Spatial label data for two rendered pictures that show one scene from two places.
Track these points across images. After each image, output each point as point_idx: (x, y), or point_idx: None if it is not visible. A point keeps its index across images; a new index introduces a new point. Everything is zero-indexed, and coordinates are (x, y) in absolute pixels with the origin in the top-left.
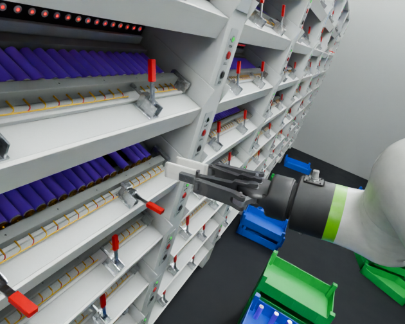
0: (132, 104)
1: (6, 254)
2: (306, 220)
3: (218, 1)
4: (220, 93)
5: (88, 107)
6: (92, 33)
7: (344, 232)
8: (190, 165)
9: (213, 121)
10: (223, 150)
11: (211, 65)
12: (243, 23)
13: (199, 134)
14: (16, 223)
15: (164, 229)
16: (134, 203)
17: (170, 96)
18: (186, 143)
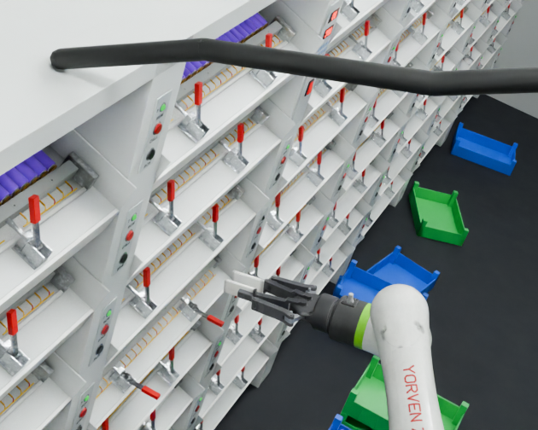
0: (198, 238)
1: (121, 363)
2: (341, 334)
3: (271, 124)
4: (277, 187)
5: (174, 257)
6: None
7: (366, 342)
8: (247, 280)
9: None
10: (284, 224)
11: (265, 176)
12: (298, 124)
13: (254, 234)
14: None
15: (213, 334)
16: (195, 316)
17: (225, 212)
18: (240, 244)
